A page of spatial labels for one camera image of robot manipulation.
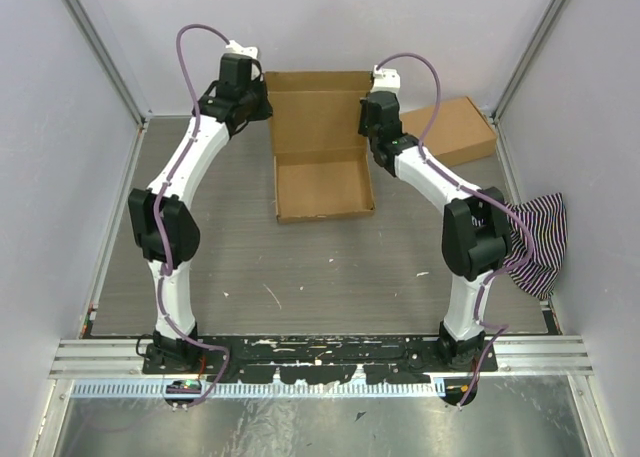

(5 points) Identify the cardboard box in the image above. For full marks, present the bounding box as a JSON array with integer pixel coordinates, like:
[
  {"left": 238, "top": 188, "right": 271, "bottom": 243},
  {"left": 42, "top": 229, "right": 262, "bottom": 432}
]
[
  {"left": 265, "top": 71, "right": 375, "bottom": 224},
  {"left": 425, "top": 97, "right": 497, "bottom": 167}
]

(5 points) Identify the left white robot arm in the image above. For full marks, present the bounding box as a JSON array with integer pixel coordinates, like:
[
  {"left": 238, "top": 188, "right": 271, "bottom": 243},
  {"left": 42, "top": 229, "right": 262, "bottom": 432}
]
[{"left": 127, "top": 52, "right": 272, "bottom": 374}]

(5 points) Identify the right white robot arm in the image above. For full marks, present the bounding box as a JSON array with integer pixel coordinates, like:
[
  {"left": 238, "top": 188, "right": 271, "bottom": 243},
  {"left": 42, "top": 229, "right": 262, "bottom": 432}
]
[{"left": 359, "top": 91, "right": 511, "bottom": 372}]

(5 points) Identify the folded closed cardboard box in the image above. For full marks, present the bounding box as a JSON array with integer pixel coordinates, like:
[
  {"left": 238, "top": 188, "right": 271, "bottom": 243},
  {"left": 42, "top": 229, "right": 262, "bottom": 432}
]
[{"left": 425, "top": 97, "right": 497, "bottom": 167}]

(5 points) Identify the striped purple black cloth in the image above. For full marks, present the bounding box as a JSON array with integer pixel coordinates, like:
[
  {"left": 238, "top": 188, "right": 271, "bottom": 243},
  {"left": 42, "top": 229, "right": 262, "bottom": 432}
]
[{"left": 504, "top": 192, "right": 568, "bottom": 301}]

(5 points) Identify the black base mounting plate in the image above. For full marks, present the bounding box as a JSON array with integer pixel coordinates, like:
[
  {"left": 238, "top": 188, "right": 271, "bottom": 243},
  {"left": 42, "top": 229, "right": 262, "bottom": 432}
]
[{"left": 135, "top": 334, "right": 498, "bottom": 385}]

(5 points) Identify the small green circuit board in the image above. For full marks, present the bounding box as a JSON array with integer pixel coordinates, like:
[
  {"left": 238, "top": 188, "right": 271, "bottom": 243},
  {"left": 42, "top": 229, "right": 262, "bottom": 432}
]
[{"left": 165, "top": 379, "right": 202, "bottom": 395}]

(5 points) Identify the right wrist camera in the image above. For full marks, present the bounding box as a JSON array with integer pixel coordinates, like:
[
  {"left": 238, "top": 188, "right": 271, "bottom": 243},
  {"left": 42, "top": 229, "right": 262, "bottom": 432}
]
[{"left": 371, "top": 66, "right": 401, "bottom": 95}]

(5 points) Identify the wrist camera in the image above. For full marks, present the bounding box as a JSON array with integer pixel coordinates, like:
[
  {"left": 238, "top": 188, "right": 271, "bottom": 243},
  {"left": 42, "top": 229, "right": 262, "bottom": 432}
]
[
  {"left": 371, "top": 66, "right": 401, "bottom": 95},
  {"left": 225, "top": 40, "right": 259, "bottom": 60}
]

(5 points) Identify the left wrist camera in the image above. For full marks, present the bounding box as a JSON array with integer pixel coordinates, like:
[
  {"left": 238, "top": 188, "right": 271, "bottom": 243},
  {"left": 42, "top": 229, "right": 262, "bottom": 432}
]
[{"left": 225, "top": 40, "right": 259, "bottom": 60}]

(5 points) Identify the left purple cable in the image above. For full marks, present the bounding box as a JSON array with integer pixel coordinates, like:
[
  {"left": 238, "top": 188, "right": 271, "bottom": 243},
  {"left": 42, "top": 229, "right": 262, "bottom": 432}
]
[{"left": 153, "top": 23, "right": 261, "bottom": 411}]

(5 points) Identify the purple cable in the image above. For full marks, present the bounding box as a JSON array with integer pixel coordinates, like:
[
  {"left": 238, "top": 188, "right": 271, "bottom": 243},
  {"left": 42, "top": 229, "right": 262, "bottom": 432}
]
[
  {"left": 372, "top": 51, "right": 536, "bottom": 408},
  {"left": 153, "top": 23, "right": 261, "bottom": 411}
]

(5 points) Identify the left aluminium corner post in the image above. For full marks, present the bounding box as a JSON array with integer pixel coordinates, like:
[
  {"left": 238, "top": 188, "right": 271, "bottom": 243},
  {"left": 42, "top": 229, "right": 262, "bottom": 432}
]
[{"left": 49, "top": 0, "right": 149, "bottom": 128}]

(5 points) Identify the aluminium corner post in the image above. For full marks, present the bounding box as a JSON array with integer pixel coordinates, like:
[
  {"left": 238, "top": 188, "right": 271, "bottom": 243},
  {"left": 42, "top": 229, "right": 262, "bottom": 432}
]
[
  {"left": 489, "top": 0, "right": 586, "bottom": 126},
  {"left": 49, "top": 0, "right": 149, "bottom": 128}
]

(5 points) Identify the right aluminium corner post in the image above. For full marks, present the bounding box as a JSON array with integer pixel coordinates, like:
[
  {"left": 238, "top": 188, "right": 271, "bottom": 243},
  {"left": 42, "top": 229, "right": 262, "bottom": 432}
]
[{"left": 489, "top": 0, "right": 586, "bottom": 126}]

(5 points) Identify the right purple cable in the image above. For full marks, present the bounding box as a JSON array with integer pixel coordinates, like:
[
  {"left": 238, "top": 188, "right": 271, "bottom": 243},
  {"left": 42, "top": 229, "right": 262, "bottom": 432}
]
[{"left": 372, "top": 51, "right": 536, "bottom": 408}]

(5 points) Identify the aluminium front rail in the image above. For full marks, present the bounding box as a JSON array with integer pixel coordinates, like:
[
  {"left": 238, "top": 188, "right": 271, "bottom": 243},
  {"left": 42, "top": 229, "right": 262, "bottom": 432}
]
[{"left": 50, "top": 334, "right": 593, "bottom": 381}]

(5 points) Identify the white slotted cable duct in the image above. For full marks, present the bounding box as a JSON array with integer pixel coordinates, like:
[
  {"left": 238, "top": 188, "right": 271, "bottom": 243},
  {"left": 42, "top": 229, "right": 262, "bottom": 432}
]
[{"left": 70, "top": 379, "right": 445, "bottom": 399}]

